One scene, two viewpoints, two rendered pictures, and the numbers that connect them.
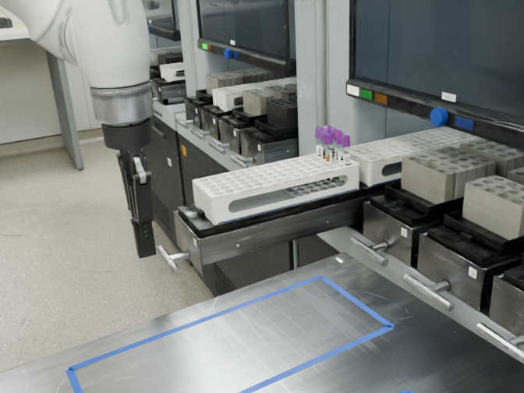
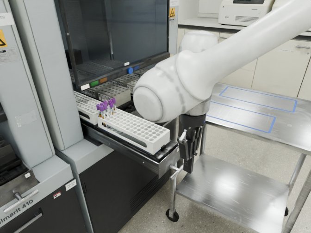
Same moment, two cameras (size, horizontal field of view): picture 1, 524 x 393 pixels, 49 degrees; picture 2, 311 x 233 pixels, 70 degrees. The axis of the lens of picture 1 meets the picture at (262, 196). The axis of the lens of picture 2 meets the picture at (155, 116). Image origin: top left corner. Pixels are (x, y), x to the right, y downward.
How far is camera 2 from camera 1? 1.38 m
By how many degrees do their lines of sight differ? 99
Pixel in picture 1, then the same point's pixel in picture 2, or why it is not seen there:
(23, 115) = not seen: outside the picture
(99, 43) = not seen: hidden behind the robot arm
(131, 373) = (256, 123)
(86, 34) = not seen: hidden behind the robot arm
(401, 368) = (213, 96)
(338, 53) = (56, 78)
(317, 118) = (44, 125)
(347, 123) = (72, 109)
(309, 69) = (27, 102)
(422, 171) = (121, 95)
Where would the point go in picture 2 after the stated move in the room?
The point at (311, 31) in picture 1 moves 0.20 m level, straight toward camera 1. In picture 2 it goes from (22, 77) to (87, 69)
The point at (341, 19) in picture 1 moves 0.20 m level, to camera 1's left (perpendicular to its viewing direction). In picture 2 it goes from (55, 58) to (62, 76)
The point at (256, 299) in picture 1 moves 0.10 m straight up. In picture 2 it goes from (209, 116) to (212, 95)
